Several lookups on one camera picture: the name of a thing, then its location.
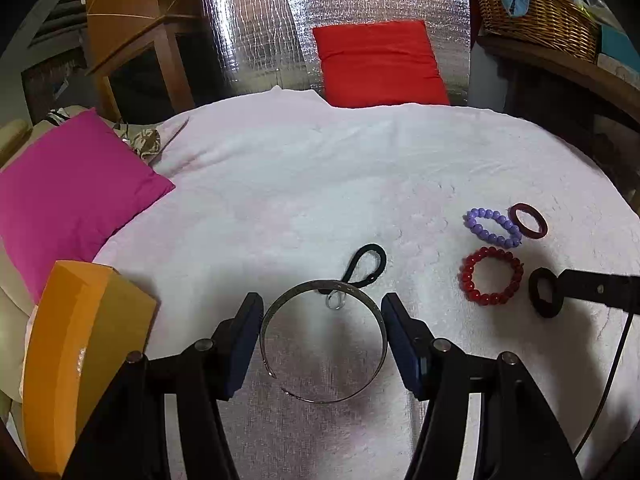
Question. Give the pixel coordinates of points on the silver foil sheet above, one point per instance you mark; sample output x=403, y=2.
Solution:
x=250, y=35

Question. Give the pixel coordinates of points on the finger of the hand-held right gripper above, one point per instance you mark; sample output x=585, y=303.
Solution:
x=600, y=290

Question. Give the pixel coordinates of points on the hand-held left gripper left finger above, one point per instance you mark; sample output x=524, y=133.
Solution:
x=245, y=345

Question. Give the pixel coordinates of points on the wicker basket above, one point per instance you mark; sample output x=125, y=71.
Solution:
x=540, y=15

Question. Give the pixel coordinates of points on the silver metal bangle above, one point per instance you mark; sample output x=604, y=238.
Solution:
x=300, y=288

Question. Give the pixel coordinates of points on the patterned beige cloth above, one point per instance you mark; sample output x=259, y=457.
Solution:
x=145, y=142

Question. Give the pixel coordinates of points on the wooden shelf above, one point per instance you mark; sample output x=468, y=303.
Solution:
x=550, y=62

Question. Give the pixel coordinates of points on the magenta pillow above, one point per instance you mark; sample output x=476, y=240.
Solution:
x=75, y=185

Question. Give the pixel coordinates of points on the orange box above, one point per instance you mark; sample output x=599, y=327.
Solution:
x=75, y=335

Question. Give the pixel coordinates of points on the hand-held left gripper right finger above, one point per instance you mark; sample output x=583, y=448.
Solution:
x=400, y=347

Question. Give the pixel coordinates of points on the red pillow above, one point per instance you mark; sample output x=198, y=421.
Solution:
x=380, y=65

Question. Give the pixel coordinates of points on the clear plastic bag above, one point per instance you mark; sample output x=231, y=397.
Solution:
x=595, y=0

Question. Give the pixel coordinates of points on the teal box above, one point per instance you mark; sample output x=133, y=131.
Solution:
x=620, y=42

